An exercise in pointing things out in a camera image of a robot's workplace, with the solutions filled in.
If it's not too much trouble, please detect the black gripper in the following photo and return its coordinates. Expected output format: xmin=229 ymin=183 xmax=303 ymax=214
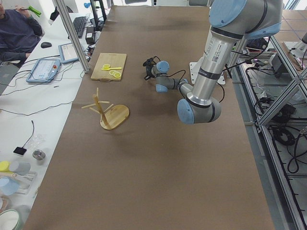
xmin=144 ymin=67 xmax=155 ymax=80

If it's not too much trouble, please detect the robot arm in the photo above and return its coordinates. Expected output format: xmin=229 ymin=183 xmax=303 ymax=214
xmin=143 ymin=0 xmax=283 ymax=124

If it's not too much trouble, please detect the wooden cup rack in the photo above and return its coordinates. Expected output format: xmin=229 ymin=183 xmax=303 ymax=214
xmin=81 ymin=87 xmax=130 ymax=130

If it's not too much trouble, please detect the steel cup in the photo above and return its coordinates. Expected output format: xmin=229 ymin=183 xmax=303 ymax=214
xmin=32 ymin=149 xmax=46 ymax=165

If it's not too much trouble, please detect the grey cup on rack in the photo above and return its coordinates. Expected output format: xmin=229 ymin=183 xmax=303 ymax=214
xmin=9 ymin=161 xmax=31 ymax=175

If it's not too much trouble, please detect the yellow cup on rack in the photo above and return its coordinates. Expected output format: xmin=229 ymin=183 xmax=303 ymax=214
xmin=0 ymin=161 xmax=10 ymax=172

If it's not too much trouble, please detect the yellow plastic knife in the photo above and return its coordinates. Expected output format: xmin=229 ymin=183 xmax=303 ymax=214
xmin=101 ymin=67 xmax=122 ymax=71

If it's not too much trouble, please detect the bamboo cutting board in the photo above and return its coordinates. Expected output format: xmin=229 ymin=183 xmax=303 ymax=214
xmin=91 ymin=53 xmax=127 ymax=81

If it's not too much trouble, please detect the black power adapter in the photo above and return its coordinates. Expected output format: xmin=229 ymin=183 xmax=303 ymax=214
xmin=85 ymin=27 xmax=95 ymax=45

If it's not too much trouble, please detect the teach pendant far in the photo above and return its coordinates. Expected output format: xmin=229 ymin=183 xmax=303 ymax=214
xmin=58 ymin=43 xmax=79 ymax=64

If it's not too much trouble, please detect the teach pendant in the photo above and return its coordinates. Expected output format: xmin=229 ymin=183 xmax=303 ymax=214
xmin=58 ymin=43 xmax=79 ymax=64
xmin=26 ymin=58 xmax=61 ymax=83

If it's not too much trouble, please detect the black keyboard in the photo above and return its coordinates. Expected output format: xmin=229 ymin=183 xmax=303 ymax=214
xmin=73 ymin=16 xmax=87 ymax=38

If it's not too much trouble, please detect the teach pendant near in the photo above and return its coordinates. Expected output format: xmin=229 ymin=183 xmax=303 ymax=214
xmin=26 ymin=58 xmax=61 ymax=83

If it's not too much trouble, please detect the black computer mouse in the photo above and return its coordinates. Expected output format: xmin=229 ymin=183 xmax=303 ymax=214
xmin=41 ymin=42 xmax=52 ymax=48

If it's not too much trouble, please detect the person in navy sweater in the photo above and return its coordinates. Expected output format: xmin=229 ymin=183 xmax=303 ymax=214
xmin=0 ymin=5 xmax=43 ymax=63

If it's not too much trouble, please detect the green grabber tool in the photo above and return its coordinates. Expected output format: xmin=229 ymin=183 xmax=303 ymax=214
xmin=21 ymin=6 xmax=42 ymax=17

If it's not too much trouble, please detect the small black pad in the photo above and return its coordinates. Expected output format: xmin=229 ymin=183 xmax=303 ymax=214
xmin=13 ymin=147 xmax=27 ymax=156

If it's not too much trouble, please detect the green rimmed bowl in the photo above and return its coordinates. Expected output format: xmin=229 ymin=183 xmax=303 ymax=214
xmin=0 ymin=209 xmax=21 ymax=230

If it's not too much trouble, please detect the white pedestal column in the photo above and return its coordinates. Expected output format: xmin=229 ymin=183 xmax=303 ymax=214
xmin=189 ymin=31 xmax=231 ymax=84

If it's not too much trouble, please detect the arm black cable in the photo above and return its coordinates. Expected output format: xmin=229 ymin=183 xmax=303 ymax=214
xmin=167 ymin=69 xmax=226 ymax=104

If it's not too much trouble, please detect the aluminium frame post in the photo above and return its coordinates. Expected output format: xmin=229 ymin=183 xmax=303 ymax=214
xmin=54 ymin=0 xmax=90 ymax=73

